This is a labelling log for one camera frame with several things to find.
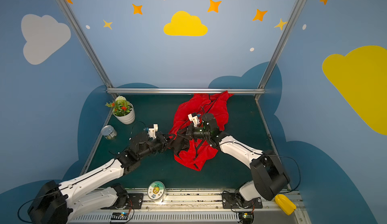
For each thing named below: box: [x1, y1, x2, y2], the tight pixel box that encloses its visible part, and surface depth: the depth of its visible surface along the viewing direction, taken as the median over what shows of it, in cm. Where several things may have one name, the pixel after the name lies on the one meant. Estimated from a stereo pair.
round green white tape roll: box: [147, 180, 167, 203], surface depth 72 cm
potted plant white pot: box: [104, 95, 136, 125], surface depth 98 cm
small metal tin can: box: [100, 125, 117, 140], surface depth 97 cm
